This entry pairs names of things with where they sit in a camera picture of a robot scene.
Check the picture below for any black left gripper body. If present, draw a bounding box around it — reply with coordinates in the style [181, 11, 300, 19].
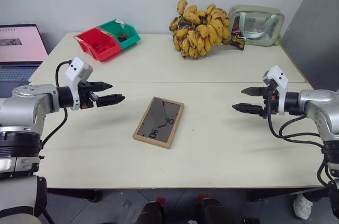
[78, 80, 99, 110]

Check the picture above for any dark rounded shape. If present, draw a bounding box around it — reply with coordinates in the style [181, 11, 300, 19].
[196, 193, 237, 224]
[136, 196, 167, 224]

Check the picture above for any green plastic parts bin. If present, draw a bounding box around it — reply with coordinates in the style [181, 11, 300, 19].
[98, 18, 141, 51]

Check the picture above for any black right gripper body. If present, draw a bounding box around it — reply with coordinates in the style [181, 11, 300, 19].
[260, 80, 279, 120]

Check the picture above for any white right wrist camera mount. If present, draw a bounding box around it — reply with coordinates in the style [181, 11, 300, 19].
[262, 65, 290, 117]

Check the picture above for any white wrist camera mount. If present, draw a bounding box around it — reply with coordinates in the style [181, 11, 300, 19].
[262, 65, 290, 117]
[64, 56, 94, 111]

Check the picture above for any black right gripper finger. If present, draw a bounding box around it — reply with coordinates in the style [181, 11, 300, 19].
[231, 103, 264, 117]
[240, 87, 265, 97]

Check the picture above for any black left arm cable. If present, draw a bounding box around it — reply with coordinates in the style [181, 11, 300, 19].
[41, 60, 74, 147]

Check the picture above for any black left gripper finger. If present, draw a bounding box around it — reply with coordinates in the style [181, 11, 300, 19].
[88, 81, 113, 93]
[95, 93, 126, 108]

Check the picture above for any grey open laptop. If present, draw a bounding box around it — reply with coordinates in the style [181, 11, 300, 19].
[0, 24, 50, 98]

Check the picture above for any clear green-edged zip pouch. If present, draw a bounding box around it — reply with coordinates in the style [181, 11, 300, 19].
[228, 4, 286, 48]

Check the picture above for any yellow spotted banana bunch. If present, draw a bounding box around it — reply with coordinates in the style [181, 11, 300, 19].
[169, 0, 246, 60]

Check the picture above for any red plastic parts bin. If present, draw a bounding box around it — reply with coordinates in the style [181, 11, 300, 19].
[73, 27, 123, 63]

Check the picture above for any wooden framed digital clock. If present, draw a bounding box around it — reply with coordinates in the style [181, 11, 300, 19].
[132, 96, 185, 150]

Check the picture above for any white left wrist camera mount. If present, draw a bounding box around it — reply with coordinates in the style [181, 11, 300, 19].
[64, 56, 94, 111]

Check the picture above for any white shoe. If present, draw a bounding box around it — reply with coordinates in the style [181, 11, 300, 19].
[292, 193, 314, 220]

